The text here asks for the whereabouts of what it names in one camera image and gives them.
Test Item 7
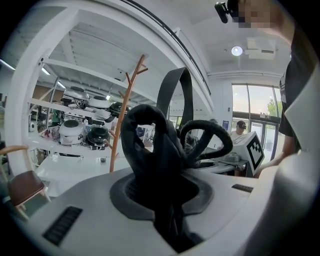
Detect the white metal shelf unit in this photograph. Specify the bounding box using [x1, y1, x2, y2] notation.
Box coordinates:
[26, 58, 161, 198]

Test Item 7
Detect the wooden chair with brown seat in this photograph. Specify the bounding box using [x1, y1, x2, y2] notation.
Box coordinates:
[0, 145, 51, 221]

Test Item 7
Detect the black mezzanine railing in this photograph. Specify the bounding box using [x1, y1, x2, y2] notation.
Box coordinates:
[122, 0, 213, 97]

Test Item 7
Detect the person's head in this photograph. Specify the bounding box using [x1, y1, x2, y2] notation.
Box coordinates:
[237, 0, 296, 43]

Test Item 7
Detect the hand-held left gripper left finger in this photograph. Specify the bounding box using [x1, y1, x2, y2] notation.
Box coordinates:
[23, 166, 176, 256]

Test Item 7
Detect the white round helmet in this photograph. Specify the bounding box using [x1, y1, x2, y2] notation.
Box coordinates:
[87, 96, 111, 110]
[58, 119, 87, 146]

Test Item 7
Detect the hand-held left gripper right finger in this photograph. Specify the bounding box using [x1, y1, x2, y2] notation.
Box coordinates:
[181, 167, 260, 256]

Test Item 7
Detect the pink patterned cloth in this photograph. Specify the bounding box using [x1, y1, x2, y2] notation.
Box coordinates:
[39, 126, 60, 141]

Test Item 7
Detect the black head-worn camera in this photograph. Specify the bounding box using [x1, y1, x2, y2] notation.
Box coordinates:
[214, 0, 240, 24]

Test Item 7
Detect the person's black shirt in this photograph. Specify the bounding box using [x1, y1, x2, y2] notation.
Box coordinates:
[278, 32, 320, 153]

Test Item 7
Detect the person's right forearm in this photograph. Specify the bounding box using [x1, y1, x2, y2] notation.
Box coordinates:
[258, 149, 287, 179]

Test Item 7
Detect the brown wooden coat rack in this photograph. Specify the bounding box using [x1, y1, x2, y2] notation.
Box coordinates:
[104, 54, 149, 173]

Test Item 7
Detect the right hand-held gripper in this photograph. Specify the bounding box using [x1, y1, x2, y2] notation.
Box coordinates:
[199, 131, 266, 178]

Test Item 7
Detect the black round helmet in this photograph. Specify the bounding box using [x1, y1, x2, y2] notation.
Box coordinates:
[108, 101, 131, 119]
[86, 124, 111, 149]

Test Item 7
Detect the black bag with straps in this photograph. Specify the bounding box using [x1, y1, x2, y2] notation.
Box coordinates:
[120, 66, 234, 253]

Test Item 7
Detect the white ceiling air conditioner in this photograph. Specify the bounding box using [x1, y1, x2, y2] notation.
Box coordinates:
[244, 36, 277, 60]

